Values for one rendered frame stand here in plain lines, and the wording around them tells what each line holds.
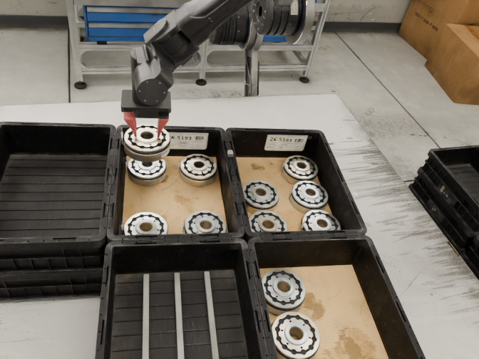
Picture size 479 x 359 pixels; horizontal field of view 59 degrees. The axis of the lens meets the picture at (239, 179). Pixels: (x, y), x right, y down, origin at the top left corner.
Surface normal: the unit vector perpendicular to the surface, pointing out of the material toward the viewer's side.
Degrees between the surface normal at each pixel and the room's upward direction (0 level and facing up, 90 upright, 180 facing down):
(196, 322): 0
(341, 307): 0
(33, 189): 0
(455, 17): 93
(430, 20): 88
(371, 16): 90
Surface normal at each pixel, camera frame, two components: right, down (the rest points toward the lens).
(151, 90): 0.27, 0.70
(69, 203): 0.14, -0.72
